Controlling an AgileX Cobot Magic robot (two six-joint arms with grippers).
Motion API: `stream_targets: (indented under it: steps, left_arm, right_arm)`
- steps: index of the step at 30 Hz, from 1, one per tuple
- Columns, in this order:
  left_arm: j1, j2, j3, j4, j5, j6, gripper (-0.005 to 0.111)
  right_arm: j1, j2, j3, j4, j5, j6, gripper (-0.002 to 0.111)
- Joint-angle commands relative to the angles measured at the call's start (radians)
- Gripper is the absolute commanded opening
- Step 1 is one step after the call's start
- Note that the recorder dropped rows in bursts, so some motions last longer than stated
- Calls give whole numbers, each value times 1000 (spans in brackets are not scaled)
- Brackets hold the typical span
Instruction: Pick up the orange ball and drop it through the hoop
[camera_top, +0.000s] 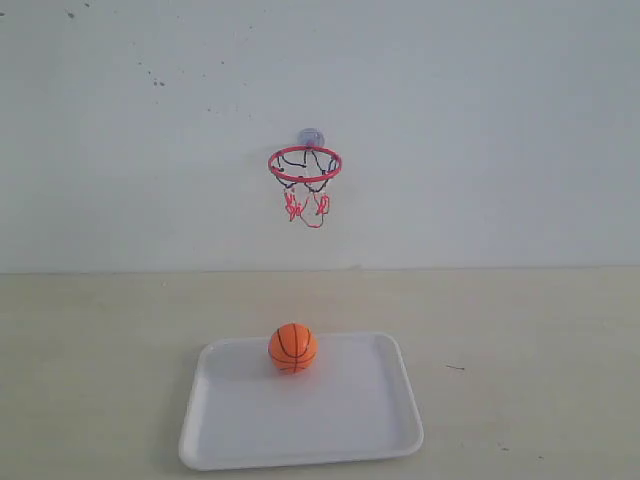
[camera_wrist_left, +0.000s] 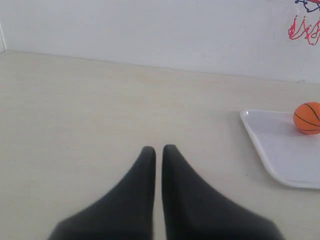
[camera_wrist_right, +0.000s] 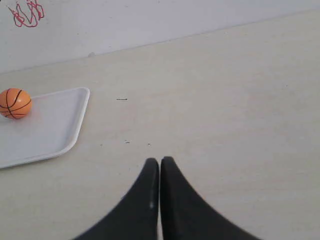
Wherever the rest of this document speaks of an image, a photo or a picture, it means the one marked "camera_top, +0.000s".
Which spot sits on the clear suction cup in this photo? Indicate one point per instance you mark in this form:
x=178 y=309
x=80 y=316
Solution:
x=311 y=138

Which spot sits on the red mini basketball hoop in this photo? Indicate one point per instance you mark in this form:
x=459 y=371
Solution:
x=304 y=174

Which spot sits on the small orange basketball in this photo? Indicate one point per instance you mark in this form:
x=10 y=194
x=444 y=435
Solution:
x=292 y=348

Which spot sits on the white plastic tray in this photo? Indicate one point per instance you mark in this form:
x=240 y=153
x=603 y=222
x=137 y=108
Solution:
x=354 y=403

